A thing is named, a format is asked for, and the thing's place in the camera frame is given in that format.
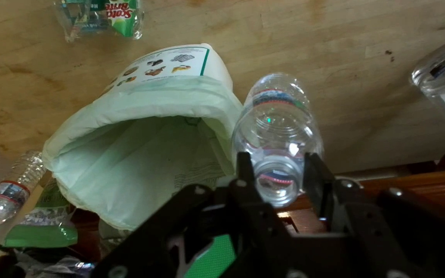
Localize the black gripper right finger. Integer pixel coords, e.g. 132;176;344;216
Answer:
302;153;335;216

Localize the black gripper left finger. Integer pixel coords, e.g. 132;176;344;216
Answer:
234;151;259;205

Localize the small clear water bottle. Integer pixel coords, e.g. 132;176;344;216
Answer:
231;73;324;207

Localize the green bin liner bag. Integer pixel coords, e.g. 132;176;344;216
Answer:
41;77;240;230

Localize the white compost bin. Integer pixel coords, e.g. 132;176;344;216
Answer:
101;43;233;102

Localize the green snack bag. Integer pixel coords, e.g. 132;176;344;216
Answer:
1;179;78;249

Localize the crumpled green plastic wrapper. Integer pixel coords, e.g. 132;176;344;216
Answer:
52;0;145;42

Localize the large plastic water bottle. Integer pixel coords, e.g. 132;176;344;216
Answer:
0;151;46;224

